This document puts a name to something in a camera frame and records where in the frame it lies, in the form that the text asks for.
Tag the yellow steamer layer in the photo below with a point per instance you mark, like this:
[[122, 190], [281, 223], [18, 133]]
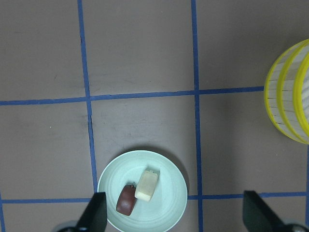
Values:
[[270, 94], [293, 100]]

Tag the cream white bun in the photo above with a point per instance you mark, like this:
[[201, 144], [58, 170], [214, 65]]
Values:
[[146, 185]]

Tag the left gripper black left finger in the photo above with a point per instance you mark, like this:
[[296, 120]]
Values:
[[94, 217]]

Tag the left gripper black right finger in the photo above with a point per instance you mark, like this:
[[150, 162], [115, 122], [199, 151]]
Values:
[[257, 216]]

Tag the pale green plate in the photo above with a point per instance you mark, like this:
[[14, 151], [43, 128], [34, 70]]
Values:
[[160, 191]]

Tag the brown bun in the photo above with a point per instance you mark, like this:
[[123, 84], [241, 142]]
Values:
[[126, 200]]

